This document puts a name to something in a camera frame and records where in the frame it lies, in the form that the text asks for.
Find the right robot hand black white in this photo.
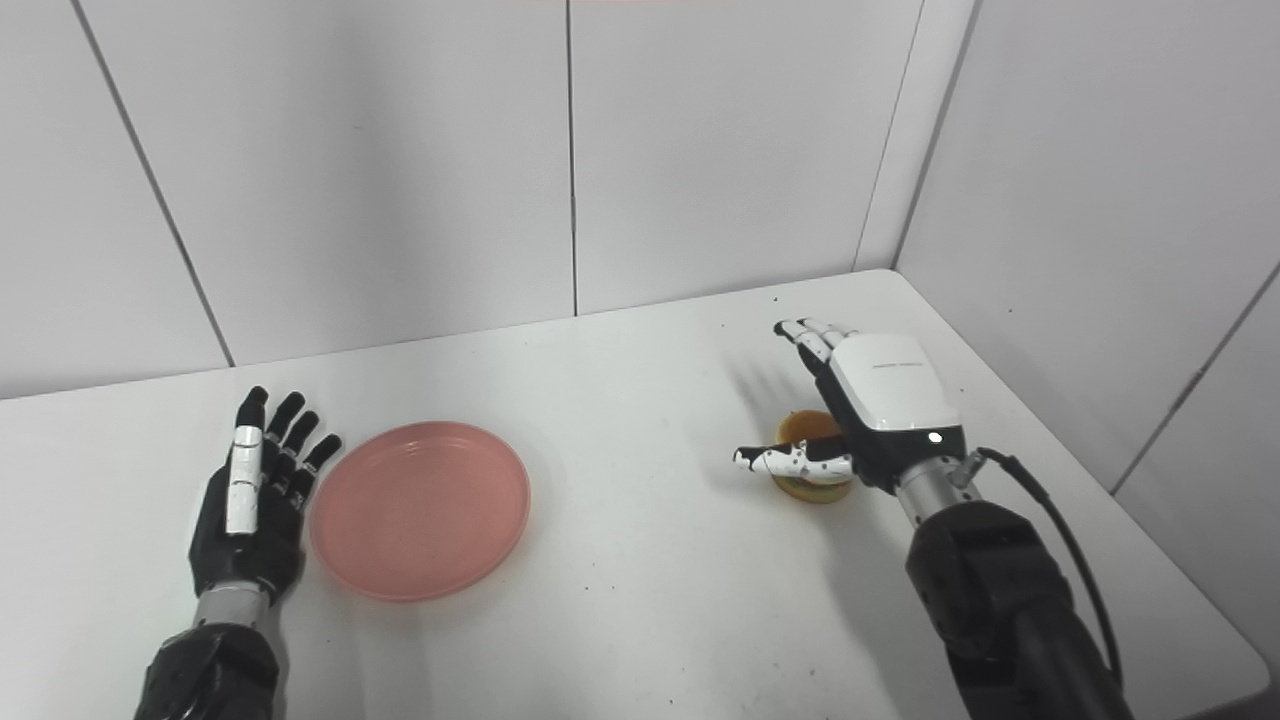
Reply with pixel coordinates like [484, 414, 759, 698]
[733, 318, 968, 496]

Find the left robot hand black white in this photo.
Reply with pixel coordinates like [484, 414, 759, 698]
[188, 386, 344, 607]

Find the toy hamburger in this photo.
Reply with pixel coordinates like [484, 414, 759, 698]
[770, 409, 854, 505]

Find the pink round plate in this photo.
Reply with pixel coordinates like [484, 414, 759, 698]
[309, 421, 532, 603]

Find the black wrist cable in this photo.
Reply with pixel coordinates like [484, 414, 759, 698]
[955, 446, 1124, 691]

